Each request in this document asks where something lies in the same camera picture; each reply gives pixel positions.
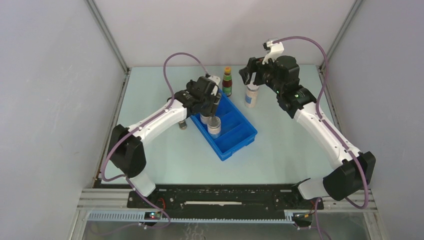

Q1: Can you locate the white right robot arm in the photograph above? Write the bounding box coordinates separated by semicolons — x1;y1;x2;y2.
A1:
239;55;376;209

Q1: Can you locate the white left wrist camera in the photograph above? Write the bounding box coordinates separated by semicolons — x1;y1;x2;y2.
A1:
208;75;221;87

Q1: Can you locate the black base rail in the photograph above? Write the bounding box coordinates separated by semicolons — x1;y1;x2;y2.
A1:
126;184;315;221

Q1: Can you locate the tall green-label sauce bottle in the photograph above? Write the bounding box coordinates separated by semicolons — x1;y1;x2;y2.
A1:
222;66;233;97

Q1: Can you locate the peppercorn jar silver lid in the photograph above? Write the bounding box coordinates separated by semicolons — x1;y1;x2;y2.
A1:
207;116;222;139

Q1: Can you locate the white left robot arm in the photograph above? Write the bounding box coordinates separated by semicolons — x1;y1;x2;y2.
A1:
106;75;222;208

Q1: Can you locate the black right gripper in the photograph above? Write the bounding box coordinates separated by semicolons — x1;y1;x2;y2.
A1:
239;53;284;95

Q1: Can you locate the black-lid spout jar front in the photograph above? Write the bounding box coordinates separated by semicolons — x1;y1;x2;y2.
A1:
199;113;211;125

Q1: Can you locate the peppercorn jar blue label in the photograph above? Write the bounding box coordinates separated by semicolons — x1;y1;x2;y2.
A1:
244;84;259;108

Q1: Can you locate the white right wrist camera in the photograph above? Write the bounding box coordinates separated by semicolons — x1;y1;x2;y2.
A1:
262;38;285;65

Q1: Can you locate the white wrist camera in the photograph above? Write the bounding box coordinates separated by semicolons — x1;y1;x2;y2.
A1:
262;38;285;65
208;75;221;87

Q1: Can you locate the blue divided plastic bin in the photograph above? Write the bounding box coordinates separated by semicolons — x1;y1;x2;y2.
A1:
190;94;258;161

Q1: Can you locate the black spice shaker front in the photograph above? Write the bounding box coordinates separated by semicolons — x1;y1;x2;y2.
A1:
178;120;187;130

